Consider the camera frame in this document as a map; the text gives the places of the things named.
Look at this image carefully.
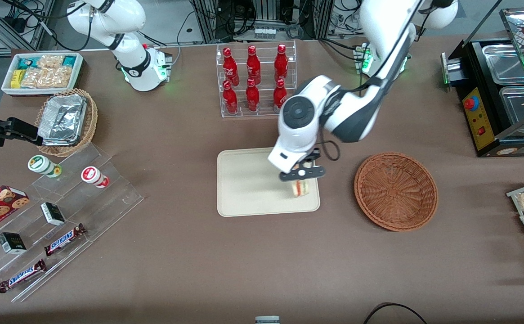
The snickers chocolate bar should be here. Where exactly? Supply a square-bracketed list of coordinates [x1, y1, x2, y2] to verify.
[43, 223, 87, 257]
[0, 259, 47, 294]

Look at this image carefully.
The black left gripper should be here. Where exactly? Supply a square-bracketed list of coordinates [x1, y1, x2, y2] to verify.
[279, 148, 327, 187]

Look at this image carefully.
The foil containers stack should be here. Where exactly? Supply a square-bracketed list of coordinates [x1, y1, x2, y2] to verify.
[37, 94, 87, 146]

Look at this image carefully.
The clear acrylic bottle rack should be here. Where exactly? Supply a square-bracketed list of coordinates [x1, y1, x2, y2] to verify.
[215, 40, 298, 119]

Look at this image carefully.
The black yellow food warmer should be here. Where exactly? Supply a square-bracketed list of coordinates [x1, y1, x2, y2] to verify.
[440, 8, 524, 158]

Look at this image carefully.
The red white cup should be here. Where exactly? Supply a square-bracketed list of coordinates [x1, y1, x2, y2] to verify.
[81, 166, 110, 189]

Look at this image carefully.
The red cola bottle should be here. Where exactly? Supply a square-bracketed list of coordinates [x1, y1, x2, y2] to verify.
[246, 45, 262, 85]
[273, 79, 288, 112]
[274, 44, 289, 83]
[222, 80, 239, 114]
[222, 47, 240, 87]
[245, 78, 260, 113]

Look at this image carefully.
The sandwich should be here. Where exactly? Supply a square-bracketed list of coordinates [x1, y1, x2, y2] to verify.
[291, 179, 311, 198]

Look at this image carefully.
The small dark green box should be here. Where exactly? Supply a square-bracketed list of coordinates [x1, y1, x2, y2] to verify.
[0, 232, 27, 255]
[40, 202, 66, 226]

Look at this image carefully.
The clear acrylic step display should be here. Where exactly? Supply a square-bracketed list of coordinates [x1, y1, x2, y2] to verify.
[0, 143, 145, 303]

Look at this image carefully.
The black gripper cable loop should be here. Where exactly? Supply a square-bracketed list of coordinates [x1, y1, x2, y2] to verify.
[318, 140, 341, 162]

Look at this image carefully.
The tan wicker basket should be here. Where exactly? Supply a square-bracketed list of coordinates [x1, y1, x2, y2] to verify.
[34, 88, 99, 158]

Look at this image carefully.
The green white cup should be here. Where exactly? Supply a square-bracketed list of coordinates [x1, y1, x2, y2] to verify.
[27, 155, 63, 178]

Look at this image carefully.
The brown round wicker basket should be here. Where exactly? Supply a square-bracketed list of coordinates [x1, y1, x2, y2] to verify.
[354, 152, 439, 232]

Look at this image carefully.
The clear bag of crackers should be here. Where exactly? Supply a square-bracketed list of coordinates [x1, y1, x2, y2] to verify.
[21, 54, 72, 89]

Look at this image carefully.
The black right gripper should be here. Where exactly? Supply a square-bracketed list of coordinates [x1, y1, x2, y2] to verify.
[0, 102, 40, 147]

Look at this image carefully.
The white snack bin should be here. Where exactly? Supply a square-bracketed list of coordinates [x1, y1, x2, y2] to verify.
[1, 52, 84, 97]

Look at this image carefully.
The beige plastic tray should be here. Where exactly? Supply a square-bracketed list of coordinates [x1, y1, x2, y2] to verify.
[217, 148, 321, 218]

